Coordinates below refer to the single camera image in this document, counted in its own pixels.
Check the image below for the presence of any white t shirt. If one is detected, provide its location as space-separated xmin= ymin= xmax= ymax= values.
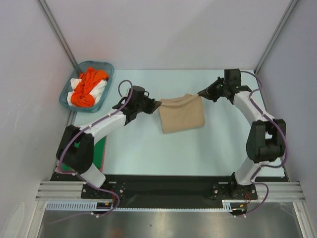
xmin=66 ymin=78 xmax=107 ymax=108

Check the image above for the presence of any aluminium frame rail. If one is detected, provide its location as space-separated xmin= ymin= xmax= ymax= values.
xmin=36 ymin=181 xmax=305 ymax=202

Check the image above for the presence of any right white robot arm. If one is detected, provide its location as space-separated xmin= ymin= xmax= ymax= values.
xmin=198 ymin=69 xmax=287 ymax=199

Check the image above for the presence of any right white cable duct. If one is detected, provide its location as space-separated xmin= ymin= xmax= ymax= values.
xmin=222 ymin=199 xmax=251 ymax=212

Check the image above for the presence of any white cable duct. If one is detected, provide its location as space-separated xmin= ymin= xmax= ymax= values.
xmin=46 ymin=201 xmax=113 ymax=211
xmin=222 ymin=199 xmax=251 ymax=212

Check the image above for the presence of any teal plastic laundry basket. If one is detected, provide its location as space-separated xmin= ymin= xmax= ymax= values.
xmin=59 ymin=60 xmax=114 ymax=113

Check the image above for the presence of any left white cable duct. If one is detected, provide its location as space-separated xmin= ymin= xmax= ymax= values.
xmin=46 ymin=201 xmax=113 ymax=211

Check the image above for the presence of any beige t shirt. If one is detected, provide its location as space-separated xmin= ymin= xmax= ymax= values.
xmin=158 ymin=94 xmax=206 ymax=134

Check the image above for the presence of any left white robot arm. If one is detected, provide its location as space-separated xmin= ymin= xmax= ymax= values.
xmin=56 ymin=86 xmax=161 ymax=198

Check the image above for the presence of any orange t shirt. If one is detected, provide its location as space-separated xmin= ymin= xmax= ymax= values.
xmin=70 ymin=66 xmax=110 ymax=108

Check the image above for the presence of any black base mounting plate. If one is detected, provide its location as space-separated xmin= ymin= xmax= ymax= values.
xmin=49 ymin=173 xmax=290 ymax=211

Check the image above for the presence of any green folded t shirt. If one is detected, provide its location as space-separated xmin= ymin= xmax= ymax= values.
xmin=59 ymin=137 xmax=106 ymax=172

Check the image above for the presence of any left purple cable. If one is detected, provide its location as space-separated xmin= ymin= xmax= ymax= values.
xmin=48 ymin=79 xmax=134 ymax=224

